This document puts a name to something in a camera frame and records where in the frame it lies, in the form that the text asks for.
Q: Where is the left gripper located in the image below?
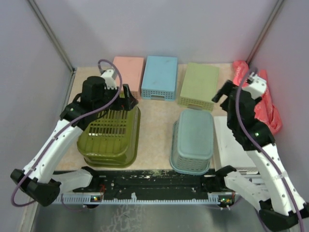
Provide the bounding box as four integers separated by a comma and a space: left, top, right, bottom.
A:
94, 84, 138, 114

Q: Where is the light green perforated tray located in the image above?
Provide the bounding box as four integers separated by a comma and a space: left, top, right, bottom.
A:
178, 62, 219, 112

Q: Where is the blue perforated tray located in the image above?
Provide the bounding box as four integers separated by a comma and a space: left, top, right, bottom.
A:
141, 56, 178, 101

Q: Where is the pink perforated tray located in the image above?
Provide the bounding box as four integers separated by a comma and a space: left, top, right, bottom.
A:
113, 56, 145, 100

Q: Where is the olive green plastic tub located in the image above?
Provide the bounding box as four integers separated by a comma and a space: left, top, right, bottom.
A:
77, 106, 140, 168

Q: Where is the white perforated tray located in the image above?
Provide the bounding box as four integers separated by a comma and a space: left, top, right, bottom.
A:
213, 116, 258, 175

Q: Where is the teal perforated basket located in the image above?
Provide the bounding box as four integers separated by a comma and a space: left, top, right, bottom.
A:
170, 109, 214, 175

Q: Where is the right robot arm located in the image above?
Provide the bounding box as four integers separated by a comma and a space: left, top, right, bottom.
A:
212, 80, 309, 232

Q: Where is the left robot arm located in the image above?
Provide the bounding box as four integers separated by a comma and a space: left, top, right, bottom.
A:
10, 76, 138, 206

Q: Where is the red plastic bag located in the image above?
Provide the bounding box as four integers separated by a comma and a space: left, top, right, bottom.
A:
232, 60, 282, 135

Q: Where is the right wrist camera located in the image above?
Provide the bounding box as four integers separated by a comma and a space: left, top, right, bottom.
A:
242, 73, 267, 100

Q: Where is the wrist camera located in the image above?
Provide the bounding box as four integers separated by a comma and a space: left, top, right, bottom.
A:
100, 69, 117, 89
242, 73, 267, 100

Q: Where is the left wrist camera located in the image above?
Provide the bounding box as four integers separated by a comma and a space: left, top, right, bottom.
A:
100, 69, 117, 89

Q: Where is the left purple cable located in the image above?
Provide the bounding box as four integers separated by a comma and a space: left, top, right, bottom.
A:
10, 59, 123, 212

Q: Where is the grey slotted cable duct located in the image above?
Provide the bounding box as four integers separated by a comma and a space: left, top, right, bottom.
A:
53, 192, 236, 205

